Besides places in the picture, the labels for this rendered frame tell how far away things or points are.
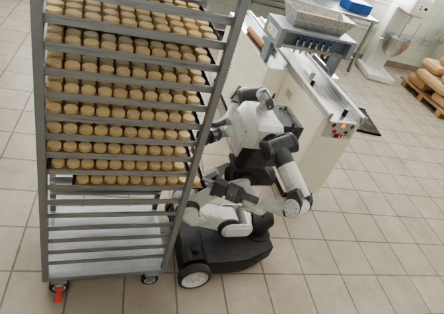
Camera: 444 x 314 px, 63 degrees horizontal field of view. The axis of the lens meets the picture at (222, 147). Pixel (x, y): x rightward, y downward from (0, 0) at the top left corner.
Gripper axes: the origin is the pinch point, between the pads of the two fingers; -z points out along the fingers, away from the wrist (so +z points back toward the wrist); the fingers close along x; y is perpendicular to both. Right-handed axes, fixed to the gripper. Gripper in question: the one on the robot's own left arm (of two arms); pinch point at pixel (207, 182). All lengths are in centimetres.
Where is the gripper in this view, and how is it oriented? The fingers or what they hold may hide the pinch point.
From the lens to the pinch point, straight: 179.2
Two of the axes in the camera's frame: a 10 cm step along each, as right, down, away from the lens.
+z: 9.3, 3.8, -0.4
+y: -2.5, 5.3, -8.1
